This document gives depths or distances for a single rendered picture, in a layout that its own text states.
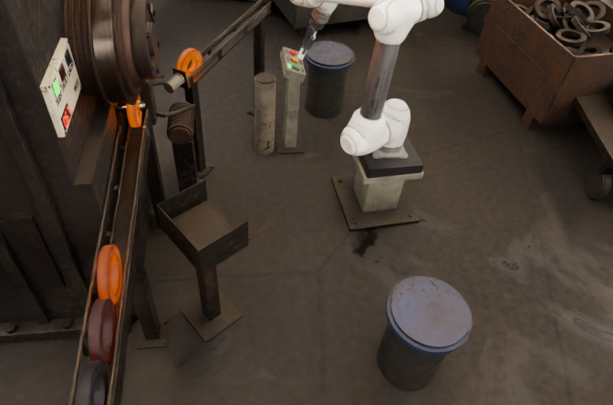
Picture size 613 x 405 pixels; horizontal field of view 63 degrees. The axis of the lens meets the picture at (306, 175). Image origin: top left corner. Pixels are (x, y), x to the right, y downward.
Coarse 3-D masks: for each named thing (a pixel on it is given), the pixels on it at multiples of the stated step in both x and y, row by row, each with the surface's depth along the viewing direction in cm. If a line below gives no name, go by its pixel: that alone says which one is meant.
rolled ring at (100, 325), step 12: (96, 300) 143; (108, 300) 145; (96, 312) 138; (108, 312) 148; (96, 324) 136; (108, 324) 150; (96, 336) 135; (108, 336) 149; (96, 348) 135; (108, 348) 146; (108, 360) 142
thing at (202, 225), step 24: (192, 192) 185; (168, 216) 172; (192, 216) 188; (216, 216) 189; (192, 240) 181; (216, 240) 166; (240, 240) 177; (192, 264) 174; (216, 264) 175; (216, 288) 210; (192, 312) 225; (216, 312) 222
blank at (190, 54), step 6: (192, 48) 240; (186, 54) 236; (192, 54) 239; (198, 54) 243; (180, 60) 236; (186, 60) 237; (192, 60) 245; (198, 60) 245; (180, 66) 236; (186, 66) 239; (192, 66) 246; (198, 66) 247; (186, 72) 241
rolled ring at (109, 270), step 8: (104, 248) 153; (112, 248) 154; (104, 256) 150; (112, 256) 154; (104, 264) 148; (112, 264) 161; (120, 264) 164; (104, 272) 147; (112, 272) 162; (120, 272) 163; (104, 280) 147; (112, 280) 161; (120, 280) 163; (104, 288) 147; (112, 288) 159; (120, 288) 162; (104, 296) 148; (112, 296) 152
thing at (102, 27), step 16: (96, 0) 156; (112, 0) 157; (96, 16) 155; (112, 16) 156; (96, 32) 155; (112, 32) 155; (96, 48) 157; (112, 48) 156; (112, 64) 160; (112, 80) 164; (112, 96) 171; (128, 96) 174
